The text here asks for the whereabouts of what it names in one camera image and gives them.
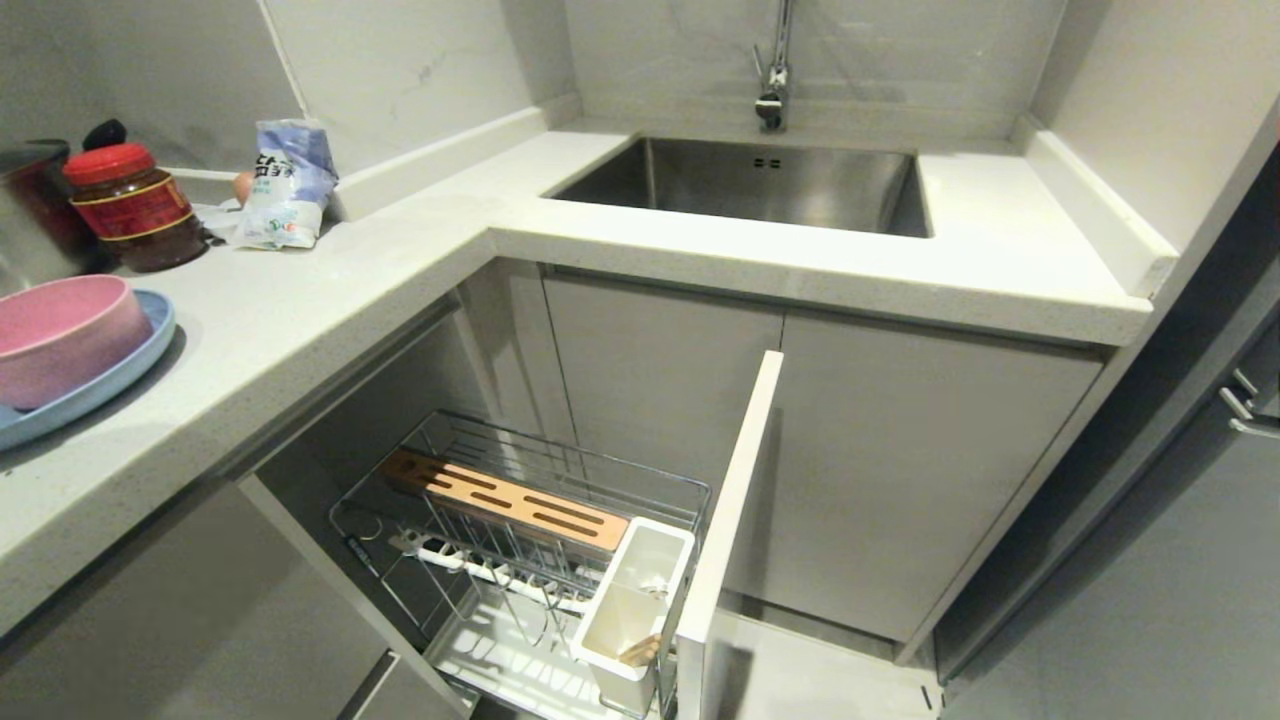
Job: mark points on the grey cabinet door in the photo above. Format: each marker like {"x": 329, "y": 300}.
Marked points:
{"x": 655, "y": 400}
{"x": 900, "y": 480}

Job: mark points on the white and blue salt bag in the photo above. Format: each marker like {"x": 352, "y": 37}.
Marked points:
{"x": 285, "y": 185}

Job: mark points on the blue plate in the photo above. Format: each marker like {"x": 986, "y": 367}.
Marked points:
{"x": 120, "y": 375}

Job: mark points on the wooden chopsticks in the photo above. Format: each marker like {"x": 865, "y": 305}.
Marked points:
{"x": 640, "y": 651}

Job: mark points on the brown egg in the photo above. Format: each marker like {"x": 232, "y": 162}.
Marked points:
{"x": 243, "y": 185}

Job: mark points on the wooden knife block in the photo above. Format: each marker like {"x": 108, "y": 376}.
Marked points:
{"x": 510, "y": 500}

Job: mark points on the red-lidded sauce jar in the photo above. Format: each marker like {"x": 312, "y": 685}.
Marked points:
{"x": 137, "y": 210}

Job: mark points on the grey cabinet drawer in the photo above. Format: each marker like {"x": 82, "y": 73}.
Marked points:
{"x": 200, "y": 620}

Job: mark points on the chrome faucet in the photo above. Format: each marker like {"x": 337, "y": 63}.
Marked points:
{"x": 774, "y": 70}

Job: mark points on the stainless steel sink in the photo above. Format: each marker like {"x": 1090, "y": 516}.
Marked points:
{"x": 760, "y": 185}

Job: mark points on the stainless steel pot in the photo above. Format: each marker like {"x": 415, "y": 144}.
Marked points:
{"x": 35, "y": 215}

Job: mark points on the pink bowl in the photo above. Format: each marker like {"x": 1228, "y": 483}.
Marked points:
{"x": 55, "y": 335}

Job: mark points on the white utensil holder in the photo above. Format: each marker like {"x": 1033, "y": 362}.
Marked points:
{"x": 632, "y": 610}

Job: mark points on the white pull-out drawer front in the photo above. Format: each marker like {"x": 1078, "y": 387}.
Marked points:
{"x": 725, "y": 540}

